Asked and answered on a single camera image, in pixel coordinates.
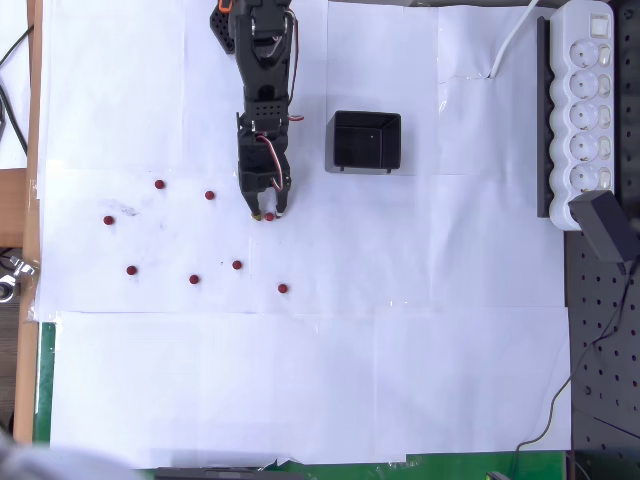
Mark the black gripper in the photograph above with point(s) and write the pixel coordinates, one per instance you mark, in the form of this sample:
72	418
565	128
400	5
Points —
258	183

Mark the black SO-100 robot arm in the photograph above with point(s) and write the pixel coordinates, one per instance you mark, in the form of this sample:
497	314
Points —
262	60

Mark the black open box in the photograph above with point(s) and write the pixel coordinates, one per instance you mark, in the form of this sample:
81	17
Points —
345	165

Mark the white paper covering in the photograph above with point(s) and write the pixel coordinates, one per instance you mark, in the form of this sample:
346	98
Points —
350	350

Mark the metal clamp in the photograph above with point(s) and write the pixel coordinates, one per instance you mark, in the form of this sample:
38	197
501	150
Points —
20	267

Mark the black flat device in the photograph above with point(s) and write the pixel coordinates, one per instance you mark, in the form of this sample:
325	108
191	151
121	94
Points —
225	474

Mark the dark ribbed panel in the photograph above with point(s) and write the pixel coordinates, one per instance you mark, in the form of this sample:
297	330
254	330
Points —
7	360

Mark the white power strip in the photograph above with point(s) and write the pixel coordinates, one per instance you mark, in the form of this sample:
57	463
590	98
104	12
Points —
582	120

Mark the black power adapter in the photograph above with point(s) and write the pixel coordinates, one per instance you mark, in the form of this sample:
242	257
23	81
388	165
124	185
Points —
602	225

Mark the grey blurred object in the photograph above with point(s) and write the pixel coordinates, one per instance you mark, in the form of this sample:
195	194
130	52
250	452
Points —
50	462

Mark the black pegboard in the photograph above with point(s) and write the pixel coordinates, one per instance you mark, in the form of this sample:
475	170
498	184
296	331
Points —
605	320

